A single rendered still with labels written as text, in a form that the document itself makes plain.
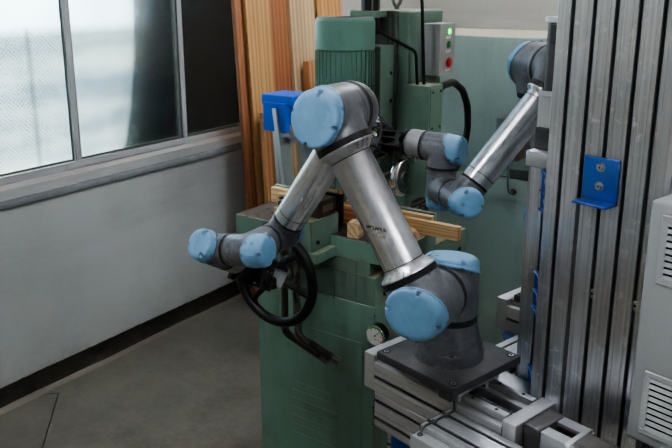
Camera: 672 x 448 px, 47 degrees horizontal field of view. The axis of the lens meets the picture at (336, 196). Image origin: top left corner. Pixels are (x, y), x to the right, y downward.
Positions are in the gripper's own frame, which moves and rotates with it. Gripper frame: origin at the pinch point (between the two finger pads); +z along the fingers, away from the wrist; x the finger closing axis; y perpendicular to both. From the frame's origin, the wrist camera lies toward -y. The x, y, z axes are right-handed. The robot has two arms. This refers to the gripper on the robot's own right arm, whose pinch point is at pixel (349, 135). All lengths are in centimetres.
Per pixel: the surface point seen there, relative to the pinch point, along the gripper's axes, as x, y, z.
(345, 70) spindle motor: -18.6, -1.7, 7.7
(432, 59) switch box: -32.5, -32.5, -1.8
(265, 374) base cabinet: 77, -30, 31
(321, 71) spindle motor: -17.3, -0.4, 14.9
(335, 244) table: 30.1, -11.2, 3.7
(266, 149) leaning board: -5, -109, 118
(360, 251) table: 30.4, -11.3, -5.0
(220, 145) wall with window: -3, -107, 145
